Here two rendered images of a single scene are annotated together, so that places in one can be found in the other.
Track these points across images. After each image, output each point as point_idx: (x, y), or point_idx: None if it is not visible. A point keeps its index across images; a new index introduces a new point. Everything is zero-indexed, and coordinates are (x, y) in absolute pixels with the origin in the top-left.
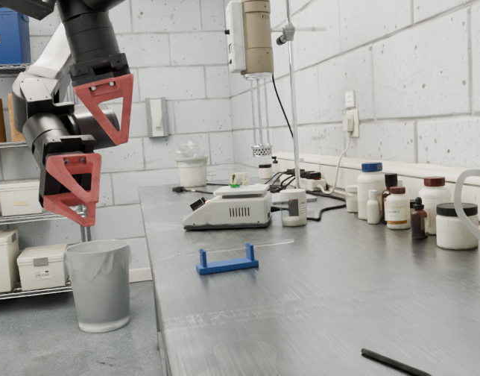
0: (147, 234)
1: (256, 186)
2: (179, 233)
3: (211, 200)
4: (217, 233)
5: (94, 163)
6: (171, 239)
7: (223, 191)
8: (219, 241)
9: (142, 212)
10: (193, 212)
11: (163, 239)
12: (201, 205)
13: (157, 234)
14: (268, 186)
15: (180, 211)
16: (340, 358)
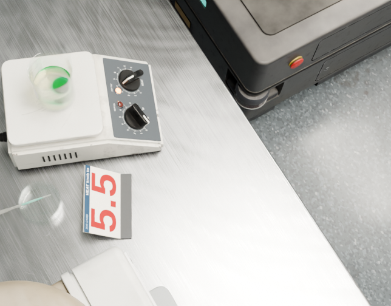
0: (198, 48)
1: (28, 116)
2: (149, 57)
3: (99, 64)
4: (81, 50)
5: None
6: (138, 14)
7: (73, 55)
8: (60, 4)
9: (348, 272)
10: (129, 61)
11: (154, 18)
12: (120, 72)
13: (181, 47)
14: (6, 125)
15: (256, 272)
16: None
